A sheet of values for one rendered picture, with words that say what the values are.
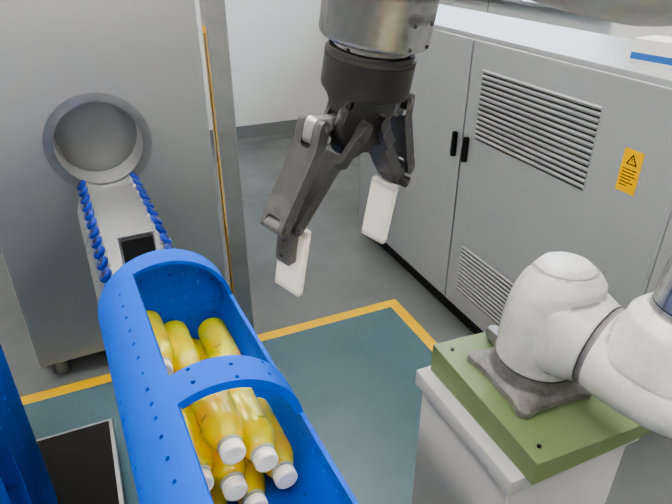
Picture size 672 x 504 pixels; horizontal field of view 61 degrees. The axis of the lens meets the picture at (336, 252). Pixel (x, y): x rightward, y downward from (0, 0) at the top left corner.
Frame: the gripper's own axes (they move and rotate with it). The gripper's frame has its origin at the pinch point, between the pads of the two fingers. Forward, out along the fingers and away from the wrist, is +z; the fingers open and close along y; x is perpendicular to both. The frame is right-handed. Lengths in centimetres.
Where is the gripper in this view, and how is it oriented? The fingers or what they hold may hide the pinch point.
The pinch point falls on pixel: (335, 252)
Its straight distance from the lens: 56.7
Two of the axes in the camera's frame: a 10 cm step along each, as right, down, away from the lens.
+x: -7.7, -4.5, 4.6
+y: 6.2, -3.6, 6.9
